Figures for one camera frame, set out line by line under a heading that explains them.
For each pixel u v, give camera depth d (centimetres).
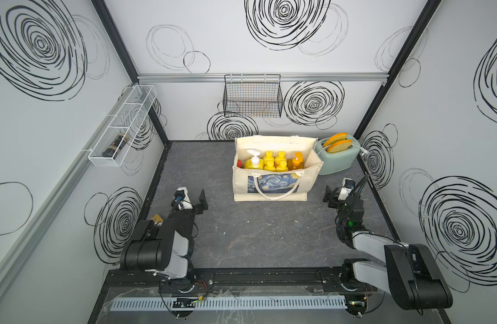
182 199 73
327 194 84
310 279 74
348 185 75
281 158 85
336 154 94
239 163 86
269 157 85
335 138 92
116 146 67
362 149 97
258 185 79
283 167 82
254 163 82
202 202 79
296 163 84
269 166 81
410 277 91
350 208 65
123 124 73
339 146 92
